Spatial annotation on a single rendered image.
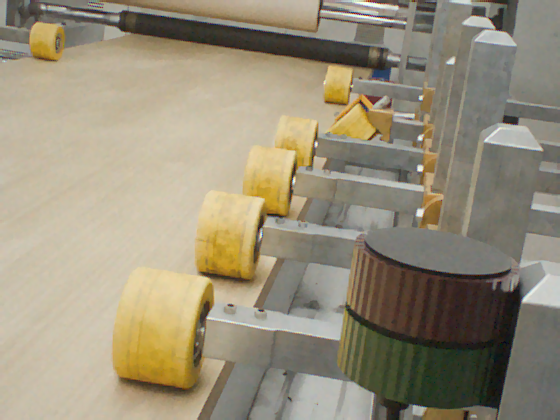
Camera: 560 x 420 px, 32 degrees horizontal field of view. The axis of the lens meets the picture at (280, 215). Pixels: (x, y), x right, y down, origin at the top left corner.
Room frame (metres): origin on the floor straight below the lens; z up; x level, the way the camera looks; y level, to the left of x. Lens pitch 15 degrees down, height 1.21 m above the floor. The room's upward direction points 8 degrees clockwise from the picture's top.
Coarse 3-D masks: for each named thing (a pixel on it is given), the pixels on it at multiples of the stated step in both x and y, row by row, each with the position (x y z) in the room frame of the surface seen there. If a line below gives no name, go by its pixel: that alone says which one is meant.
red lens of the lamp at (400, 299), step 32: (352, 256) 0.34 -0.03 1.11; (352, 288) 0.33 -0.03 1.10; (384, 288) 0.31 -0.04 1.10; (416, 288) 0.31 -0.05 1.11; (448, 288) 0.31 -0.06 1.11; (480, 288) 0.31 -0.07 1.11; (512, 288) 0.32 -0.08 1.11; (384, 320) 0.31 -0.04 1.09; (416, 320) 0.31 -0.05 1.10; (448, 320) 0.31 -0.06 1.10; (480, 320) 0.31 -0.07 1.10
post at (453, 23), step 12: (456, 0) 1.56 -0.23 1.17; (468, 0) 1.56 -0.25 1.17; (456, 12) 1.56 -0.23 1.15; (468, 12) 1.56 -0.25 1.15; (456, 24) 1.56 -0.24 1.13; (444, 36) 1.57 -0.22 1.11; (456, 36) 1.56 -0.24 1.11; (444, 48) 1.56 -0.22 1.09; (444, 60) 1.56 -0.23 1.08; (432, 108) 1.56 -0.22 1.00; (432, 120) 1.56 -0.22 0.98
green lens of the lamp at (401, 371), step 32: (352, 320) 0.33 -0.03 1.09; (352, 352) 0.32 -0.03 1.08; (384, 352) 0.31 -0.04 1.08; (416, 352) 0.31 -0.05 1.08; (448, 352) 0.31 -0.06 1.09; (480, 352) 0.31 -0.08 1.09; (384, 384) 0.31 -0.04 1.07; (416, 384) 0.31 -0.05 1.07; (448, 384) 0.31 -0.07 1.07; (480, 384) 0.31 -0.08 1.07
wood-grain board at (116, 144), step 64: (0, 64) 2.03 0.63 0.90; (64, 64) 2.16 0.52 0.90; (128, 64) 2.31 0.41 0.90; (192, 64) 2.47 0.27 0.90; (256, 64) 2.66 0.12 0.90; (0, 128) 1.41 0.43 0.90; (64, 128) 1.47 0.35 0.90; (128, 128) 1.54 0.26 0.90; (192, 128) 1.61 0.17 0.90; (256, 128) 1.69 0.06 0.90; (320, 128) 1.78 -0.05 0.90; (0, 192) 1.07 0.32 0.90; (64, 192) 1.11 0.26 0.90; (128, 192) 1.14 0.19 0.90; (192, 192) 1.19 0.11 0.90; (0, 256) 0.85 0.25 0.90; (64, 256) 0.88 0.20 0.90; (128, 256) 0.90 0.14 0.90; (192, 256) 0.93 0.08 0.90; (0, 320) 0.71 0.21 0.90; (64, 320) 0.72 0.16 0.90; (0, 384) 0.60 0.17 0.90; (64, 384) 0.61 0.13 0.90; (128, 384) 0.63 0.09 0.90
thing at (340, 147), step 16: (320, 144) 1.37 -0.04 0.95; (336, 144) 1.36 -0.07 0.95; (352, 144) 1.36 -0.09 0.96; (368, 144) 1.36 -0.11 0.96; (384, 144) 1.38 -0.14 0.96; (352, 160) 1.36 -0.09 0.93; (368, 160) 1.36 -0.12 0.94; (384, 160) 1.36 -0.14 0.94; (400, 160) 1.36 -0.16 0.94; (416, 160) 1.35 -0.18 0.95; (544, 176) 1.34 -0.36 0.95
